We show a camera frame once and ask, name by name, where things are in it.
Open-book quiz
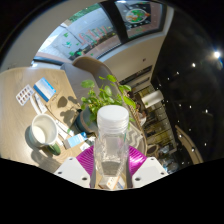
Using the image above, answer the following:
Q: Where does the small blue white box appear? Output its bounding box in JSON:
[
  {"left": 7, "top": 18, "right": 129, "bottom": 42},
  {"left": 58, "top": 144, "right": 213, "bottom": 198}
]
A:
[{"left": 63, "top": 132, "right": 88, "bottom": 150}]

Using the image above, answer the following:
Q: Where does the blue white flat pack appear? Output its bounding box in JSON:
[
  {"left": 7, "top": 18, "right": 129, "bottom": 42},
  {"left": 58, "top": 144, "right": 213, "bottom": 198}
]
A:
[{"left": 33, "top": 77, "right": 57, "bottom": 103}]

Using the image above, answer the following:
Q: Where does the white paper sachet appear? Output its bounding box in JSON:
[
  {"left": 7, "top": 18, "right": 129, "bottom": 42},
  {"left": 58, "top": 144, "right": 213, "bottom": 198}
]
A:
[
  {"left": 29, "top": 93, "right": 48, "bottom": 115},
  {"left": 54, "top": 119, "right": 73, "bottom": 139}
]

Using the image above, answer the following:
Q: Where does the white orange carton box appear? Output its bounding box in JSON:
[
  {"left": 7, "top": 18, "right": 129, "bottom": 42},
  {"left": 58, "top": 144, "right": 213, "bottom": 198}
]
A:
[{"left": 98, "top": 175, "right": 126, "bottom": 190}]

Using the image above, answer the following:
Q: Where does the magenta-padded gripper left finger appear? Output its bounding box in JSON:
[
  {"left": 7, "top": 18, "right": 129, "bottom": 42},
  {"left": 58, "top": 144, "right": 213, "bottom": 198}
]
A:
[{"left": 53, "top": 145, "right": 99, "bottom": 190}]

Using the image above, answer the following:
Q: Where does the clear bottle with white cap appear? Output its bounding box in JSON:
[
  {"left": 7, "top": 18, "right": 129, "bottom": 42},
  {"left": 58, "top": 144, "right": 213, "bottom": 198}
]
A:
[{"left": 93, "top": 104, "right": 131, "bottom": 178}]

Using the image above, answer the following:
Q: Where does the framed food poster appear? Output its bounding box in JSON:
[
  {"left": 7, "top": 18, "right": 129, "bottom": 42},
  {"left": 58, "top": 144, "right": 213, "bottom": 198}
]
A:
[{"left": 114, "top": 0, "right": 168, "bottom": 39}]

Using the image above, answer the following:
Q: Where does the potted green leafy plant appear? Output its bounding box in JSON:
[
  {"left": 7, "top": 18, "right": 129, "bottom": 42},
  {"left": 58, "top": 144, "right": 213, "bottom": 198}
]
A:
[{"left": 75, "top": 74, "right": 138, "bottom": 134}]

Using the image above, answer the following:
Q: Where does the group of ceiling lights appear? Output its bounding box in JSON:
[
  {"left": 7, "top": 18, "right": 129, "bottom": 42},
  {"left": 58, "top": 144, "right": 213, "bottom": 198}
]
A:
[{"left": 173, "top": 49, "right": 224, "bottom": 154}]

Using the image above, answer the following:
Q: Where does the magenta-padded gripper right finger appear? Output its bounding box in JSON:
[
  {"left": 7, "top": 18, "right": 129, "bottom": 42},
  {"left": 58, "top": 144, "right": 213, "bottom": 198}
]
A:
[{"left": 127, "top": 145, "right": 169, "bottom": 189}]

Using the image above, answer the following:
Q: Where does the brown paper bag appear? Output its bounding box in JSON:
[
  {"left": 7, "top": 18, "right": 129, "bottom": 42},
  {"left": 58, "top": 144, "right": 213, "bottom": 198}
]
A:
[{"left": 44, "top": 94, "right": 81, "bottom": 127}]

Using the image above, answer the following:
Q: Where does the white mug with green handle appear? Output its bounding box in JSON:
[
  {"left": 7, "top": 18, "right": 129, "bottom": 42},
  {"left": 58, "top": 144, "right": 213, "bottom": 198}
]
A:
[{"left": 28, "top": 113, "right": 63, "bottom": 156}]

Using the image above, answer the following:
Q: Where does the pill blister pack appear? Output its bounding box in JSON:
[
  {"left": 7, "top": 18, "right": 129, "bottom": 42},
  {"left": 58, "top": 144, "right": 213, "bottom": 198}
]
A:
[{"left": 15, "top": 84, "right": 36, "bottom": 107}]

